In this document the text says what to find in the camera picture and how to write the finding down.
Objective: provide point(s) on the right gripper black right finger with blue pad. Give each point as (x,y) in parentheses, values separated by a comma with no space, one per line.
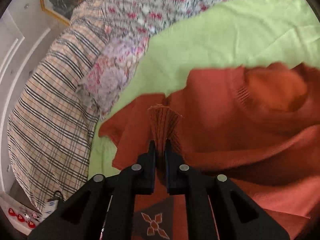
(216,207)

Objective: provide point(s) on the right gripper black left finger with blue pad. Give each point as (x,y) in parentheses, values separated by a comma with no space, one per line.
(103,208)

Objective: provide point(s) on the orange knit sweater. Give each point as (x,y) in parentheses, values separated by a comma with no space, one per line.
(258,126)

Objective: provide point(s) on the white red patterned box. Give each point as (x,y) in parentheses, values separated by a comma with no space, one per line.
(25,219)

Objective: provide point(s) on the plaid beige blanket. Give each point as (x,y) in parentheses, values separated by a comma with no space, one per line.
(50,131)

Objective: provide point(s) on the pink floral pillow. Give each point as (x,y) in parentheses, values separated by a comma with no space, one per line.
(112,71)

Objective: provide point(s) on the light green bed sheet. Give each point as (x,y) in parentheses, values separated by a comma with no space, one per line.
(246,33)

